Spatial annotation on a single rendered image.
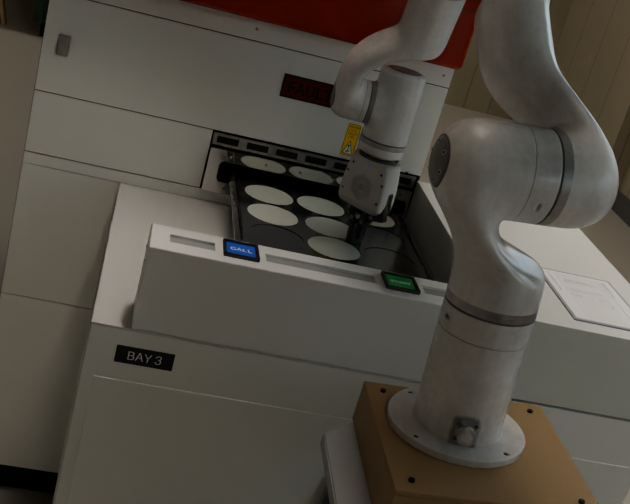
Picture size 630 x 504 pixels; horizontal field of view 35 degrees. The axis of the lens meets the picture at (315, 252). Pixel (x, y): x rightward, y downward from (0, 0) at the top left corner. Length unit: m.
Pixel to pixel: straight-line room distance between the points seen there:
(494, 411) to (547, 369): 0.38
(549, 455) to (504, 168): 0.42
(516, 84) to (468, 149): 0.16
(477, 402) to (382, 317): 0.32
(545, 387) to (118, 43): 1.04
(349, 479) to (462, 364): 0.22
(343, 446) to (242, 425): 0.28
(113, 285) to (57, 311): 0.59
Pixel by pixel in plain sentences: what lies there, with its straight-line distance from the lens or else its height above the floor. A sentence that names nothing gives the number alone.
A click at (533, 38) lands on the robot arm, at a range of 1.34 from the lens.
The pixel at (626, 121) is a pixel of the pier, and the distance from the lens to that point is 6.45.
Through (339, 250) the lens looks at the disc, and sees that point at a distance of 1.84.
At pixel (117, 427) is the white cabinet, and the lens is 1.65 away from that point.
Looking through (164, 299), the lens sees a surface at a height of 0.88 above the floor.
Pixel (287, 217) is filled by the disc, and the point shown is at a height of 0.90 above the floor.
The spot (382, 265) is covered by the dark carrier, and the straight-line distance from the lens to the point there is 1.84.
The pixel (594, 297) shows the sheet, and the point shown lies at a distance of 1.84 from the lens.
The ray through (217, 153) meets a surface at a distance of 2.10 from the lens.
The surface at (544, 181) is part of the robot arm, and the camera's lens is 1.22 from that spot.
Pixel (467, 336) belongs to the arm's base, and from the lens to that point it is 1.28.
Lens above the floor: 1.55
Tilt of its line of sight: 21 degrees down
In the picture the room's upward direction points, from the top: 16 degrees clockwise
